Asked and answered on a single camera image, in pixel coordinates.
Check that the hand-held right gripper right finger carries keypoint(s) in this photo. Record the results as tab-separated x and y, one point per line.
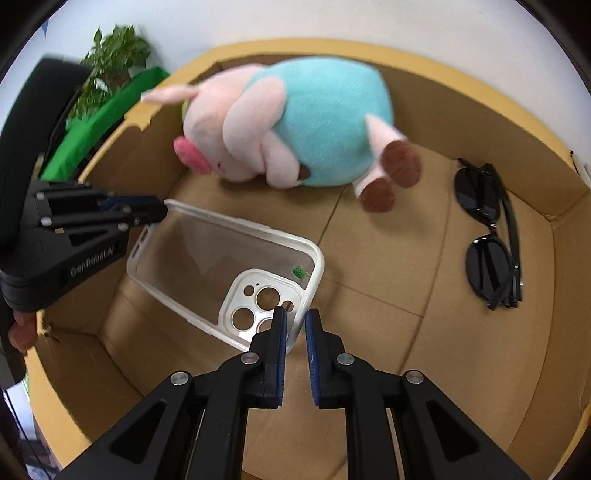
311	369

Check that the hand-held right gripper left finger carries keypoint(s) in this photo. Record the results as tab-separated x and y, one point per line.
280	369

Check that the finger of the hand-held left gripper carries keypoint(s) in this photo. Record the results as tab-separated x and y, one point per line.
147	214
124	201

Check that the clear phone case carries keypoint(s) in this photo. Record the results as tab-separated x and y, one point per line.
240	288

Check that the brown cardboard box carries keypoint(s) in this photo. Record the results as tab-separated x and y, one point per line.
415	323

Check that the person's left forearm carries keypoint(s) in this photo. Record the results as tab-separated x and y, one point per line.
11	369

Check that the person's left hand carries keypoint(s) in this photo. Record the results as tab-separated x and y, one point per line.
21	332

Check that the green cloth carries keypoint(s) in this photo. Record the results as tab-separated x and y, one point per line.
92	134

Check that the green potted plant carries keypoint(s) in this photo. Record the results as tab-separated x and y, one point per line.
115	55

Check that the pink and teal pig plush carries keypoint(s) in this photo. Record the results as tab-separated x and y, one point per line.
318	120

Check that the black sunglasses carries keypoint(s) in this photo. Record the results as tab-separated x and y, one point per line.
485	267

